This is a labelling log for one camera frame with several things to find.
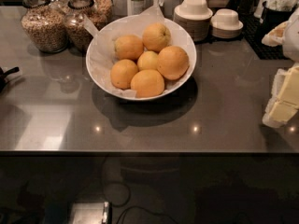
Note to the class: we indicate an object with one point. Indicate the back glass cereal jar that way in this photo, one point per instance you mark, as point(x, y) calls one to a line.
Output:
point(103, 14)

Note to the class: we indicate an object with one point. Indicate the left upturned white bowl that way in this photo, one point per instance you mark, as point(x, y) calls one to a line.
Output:
point(194, 10)

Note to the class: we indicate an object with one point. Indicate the left stack of saucers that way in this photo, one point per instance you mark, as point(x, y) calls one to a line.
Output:
point(197, 26)

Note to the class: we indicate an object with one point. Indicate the small centre orange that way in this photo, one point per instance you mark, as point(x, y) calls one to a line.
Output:
point(148, 60)

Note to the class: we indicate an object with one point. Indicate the right upturned white bowl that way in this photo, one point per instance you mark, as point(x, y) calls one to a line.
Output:
point(225, 19)

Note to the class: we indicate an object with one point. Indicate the stack of saucers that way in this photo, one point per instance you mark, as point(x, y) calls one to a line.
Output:
point(226, 32)
point(197, 26)

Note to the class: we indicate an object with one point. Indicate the silver box under table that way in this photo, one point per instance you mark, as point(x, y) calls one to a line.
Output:
point(90, 213)

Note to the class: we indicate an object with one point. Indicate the back left orange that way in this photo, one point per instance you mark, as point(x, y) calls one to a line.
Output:
point(128, 47)

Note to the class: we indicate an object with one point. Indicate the front centre orange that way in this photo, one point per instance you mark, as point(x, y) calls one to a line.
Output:
point(147, 83)

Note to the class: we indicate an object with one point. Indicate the black container with napkins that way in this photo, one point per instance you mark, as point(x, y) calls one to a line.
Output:
point(274, 13)

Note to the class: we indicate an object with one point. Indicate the white paper bowl liner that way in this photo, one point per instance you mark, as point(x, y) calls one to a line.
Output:
point(104, 47)

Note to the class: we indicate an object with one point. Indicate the right stack of saucers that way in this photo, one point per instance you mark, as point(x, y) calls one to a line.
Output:
point(226, 32)

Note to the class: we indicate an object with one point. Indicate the middle glass cereal jar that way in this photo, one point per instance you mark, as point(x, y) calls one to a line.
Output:
point(74, 23)

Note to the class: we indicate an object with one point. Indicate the front left orange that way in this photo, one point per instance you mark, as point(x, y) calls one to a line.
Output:
point(122, 73)

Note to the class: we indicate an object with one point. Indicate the black handle at left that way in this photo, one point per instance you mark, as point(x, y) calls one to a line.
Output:
point(5, 74)

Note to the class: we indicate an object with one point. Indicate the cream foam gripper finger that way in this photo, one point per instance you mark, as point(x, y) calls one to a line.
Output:
point(284, 101)

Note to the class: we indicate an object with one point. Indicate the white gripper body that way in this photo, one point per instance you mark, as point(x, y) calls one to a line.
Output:
point(291, 39)

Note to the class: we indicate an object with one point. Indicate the upturned white bowl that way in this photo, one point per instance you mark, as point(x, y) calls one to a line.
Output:
point(194, 10)
point(225, 19)

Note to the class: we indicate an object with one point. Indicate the back right orange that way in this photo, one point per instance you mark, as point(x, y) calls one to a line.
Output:
point(156, 36)

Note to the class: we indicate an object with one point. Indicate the left glass cereal jar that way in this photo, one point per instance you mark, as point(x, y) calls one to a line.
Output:
point(44, 25)

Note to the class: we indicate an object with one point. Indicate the large orange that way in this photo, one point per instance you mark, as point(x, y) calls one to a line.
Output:
point(173, 62)

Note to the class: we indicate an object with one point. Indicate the glass cereal jar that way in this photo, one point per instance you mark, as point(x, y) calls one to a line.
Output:
point(44, 25)
point(74, 23)
point(103, 14)

